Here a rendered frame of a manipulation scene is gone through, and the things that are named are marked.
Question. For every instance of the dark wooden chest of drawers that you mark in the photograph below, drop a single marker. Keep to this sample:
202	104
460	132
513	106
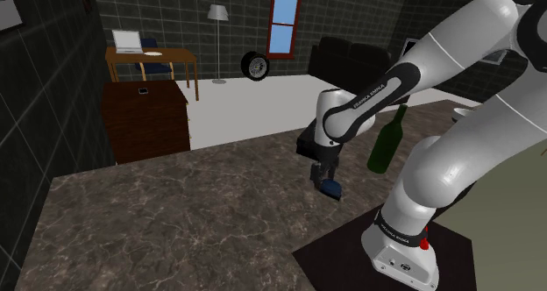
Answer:
145	123

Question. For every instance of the pale framed wall picture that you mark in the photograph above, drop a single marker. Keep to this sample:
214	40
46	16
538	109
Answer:
8	4

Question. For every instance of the blue chair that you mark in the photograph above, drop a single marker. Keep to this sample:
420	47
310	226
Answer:
156	68

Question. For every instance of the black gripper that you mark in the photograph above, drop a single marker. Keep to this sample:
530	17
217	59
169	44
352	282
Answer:
328	153

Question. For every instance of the grey floor lamp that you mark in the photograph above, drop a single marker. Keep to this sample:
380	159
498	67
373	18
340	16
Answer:
218	13

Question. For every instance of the black sofa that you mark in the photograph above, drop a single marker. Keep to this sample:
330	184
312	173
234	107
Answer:
348	66

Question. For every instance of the white bowl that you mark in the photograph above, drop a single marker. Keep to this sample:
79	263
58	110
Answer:
462	112

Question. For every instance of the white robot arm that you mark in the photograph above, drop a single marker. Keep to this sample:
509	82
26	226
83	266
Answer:
466	38

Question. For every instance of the red framed window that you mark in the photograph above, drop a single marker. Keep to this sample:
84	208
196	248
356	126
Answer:
283	23

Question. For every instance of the small blue block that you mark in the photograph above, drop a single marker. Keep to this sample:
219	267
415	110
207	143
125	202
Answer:
332	189

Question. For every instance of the dark green glass bottle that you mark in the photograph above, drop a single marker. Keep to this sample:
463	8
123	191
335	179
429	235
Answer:
386	142

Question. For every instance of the dark robot stand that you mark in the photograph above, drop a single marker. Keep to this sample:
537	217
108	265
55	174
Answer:
337	260

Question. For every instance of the black car tyre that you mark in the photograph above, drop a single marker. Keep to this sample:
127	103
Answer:
255	66

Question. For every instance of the light wooden desk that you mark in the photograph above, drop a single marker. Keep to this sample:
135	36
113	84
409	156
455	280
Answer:
171	56

